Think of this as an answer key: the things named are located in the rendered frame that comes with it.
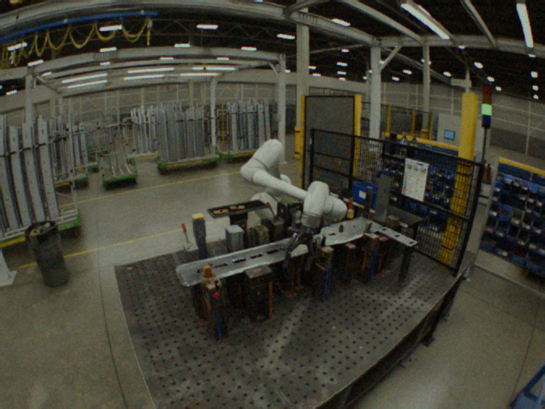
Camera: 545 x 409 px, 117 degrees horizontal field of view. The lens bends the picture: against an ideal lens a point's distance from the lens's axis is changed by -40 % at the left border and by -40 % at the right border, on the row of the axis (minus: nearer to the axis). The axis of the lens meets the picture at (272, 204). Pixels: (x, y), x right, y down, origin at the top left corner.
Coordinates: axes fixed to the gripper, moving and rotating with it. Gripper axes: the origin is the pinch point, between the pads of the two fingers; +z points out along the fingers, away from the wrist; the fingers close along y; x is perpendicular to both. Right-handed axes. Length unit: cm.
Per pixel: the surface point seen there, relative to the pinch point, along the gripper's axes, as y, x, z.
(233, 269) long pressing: 20.4, -21.3, 11.1
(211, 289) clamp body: 37.6, -4.5, 17.1
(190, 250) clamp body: 39, -40, 9
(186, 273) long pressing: 42, -30, 19
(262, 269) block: 11.6, -10.1, 6.1
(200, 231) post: 30, -57, 1
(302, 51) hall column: -302, -592, -568
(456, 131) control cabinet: -606, -181, -381
